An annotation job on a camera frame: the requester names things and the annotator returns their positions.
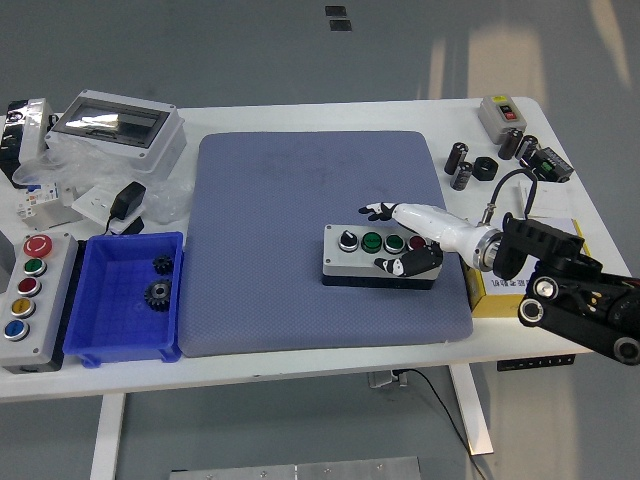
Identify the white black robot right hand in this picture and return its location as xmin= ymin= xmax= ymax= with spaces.
xmin=358 ymin=201 xmax=484 ymax=278

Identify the grey four-button control box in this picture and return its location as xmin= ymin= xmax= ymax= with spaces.
xmin=320 ymin=223 xmax=444 ymax=291

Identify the grey five-button control box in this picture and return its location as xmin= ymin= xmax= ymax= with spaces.
xmin=0 ymin=232 xmax=80 ymax=375

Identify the black cylindrical capacitor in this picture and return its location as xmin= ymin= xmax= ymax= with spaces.
xmin=449 ymin=161 xmax=475 ymax=191
xmin=497 ymin=127 xmax=525 ymax=160
xmin=514 ymin=134 xmax=540 ymax=169
xmin=444 ymin=141 xmax=469 ymax=175

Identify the black hex nut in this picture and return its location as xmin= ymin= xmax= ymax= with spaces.
xmin=472 ymin=156 xmax=499 ymax=182

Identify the yellow white cardboard box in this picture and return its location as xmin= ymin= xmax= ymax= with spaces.
xmin=462 ymin=215 xmax=587 ymax=320

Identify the black module green terminal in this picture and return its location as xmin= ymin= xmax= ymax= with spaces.
xmin=529 ymin=146 xmax=575 ymax=184

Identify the black table height controller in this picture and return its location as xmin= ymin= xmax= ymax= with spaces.
xmin=496 ymin=353 xmax=576 ymax=372

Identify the white table leg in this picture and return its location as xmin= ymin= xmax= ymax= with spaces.
xmin=448 ymin=363 xmax=495 ymax=457
xmin=89 ymin=393 xmax=126 ymax=480

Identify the blue-grey table mat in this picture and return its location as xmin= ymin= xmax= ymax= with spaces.
xmin=178 ymin=130 xmax=474 ymax=359

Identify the silver metal plate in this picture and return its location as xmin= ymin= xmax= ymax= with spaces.
xmin=169 ymin=456 xmax=422 ymax=480

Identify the large black bevel gear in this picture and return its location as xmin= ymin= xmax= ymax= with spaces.
xmin=143 ymin=279 xmax=174 ymax=312

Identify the black power adapter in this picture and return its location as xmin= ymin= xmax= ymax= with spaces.
xmin=103 ymin=180 xmax=148 ymax=236

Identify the blue plastic bin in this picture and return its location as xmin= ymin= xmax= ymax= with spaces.
xmin=63 ymin=231 xmax=185 ymax=370

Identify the grey distribution box clear lid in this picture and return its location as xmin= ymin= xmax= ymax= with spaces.
xmin=44 ymin=89 xmax=188 ymax=175

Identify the clear plastic bag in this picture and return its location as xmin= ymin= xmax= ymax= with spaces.
xmin=12 ymin=134 xmax=194 ymax=226

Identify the white circuit breaker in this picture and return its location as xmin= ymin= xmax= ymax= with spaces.
xmin=13 ymin=180 xmax=64 ymax=221

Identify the plastic-wrapped white black box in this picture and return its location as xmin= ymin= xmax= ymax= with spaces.
xmin=0 ymin=98 xmax=56 ymax=189

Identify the grey box corner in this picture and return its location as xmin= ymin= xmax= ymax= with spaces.
xmin=0 ymin=234 xmax=16 ymax=294

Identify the white wall switch panel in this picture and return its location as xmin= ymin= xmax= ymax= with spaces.
xmin=518 ymin=179 xmax=571 ymax=218

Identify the grey red-black push switch box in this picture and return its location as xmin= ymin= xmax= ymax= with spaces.
xmin=477 ymin=94 xmax=530 ymax=145

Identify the grey under-table bracket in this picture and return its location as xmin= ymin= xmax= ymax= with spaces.
xmin=368 ymin=369 xmax=409 ymax=389

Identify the black power cable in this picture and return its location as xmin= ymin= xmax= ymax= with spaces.
xmin=399 ymin=368 xmax=494 ymax=480

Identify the white wall socket panel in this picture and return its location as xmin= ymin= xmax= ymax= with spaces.
xmin=71 ymin=183 xmax=146 ymax=235

